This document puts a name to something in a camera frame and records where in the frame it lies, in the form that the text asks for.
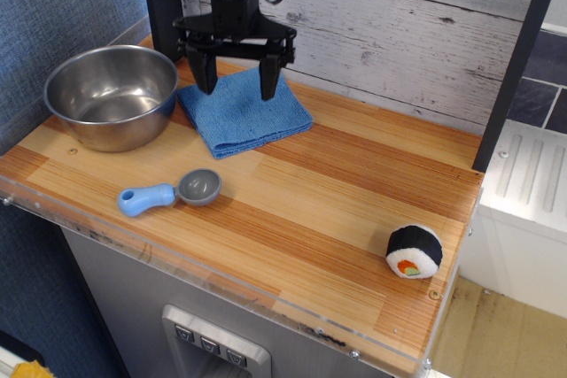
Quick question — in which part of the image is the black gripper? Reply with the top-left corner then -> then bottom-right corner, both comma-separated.
174,0 -> 297,101

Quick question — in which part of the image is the blue cloth napkin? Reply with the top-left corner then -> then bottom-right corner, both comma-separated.
177,68 -> 313,159

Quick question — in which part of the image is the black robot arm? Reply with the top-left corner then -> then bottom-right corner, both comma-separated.
174,0 -> 297,101

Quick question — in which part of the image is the plush sushi roll toy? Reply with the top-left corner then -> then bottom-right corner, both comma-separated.
385,224 -> 443,279

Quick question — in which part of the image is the stainless steel bowl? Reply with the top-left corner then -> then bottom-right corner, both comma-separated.
43,45 -> 179,152

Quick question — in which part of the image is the blue grey ice cream scoop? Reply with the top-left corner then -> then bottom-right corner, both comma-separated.
117,168 -> 222,217

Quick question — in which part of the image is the clear acrylic table edge guard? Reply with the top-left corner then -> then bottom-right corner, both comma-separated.
1,170 -> 480,377

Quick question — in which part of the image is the silver dispenser panel with buttons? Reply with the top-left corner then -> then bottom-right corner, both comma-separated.
161,305 -> 272,377

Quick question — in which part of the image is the white ridged cabinet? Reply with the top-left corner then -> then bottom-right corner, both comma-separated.
460,120 -> 566,317

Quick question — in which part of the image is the yellow object at corner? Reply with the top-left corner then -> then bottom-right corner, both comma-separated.
10,361 -> 55,378

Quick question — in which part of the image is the black right frame post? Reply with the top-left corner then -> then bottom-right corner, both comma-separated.
472,0 -> 551,173

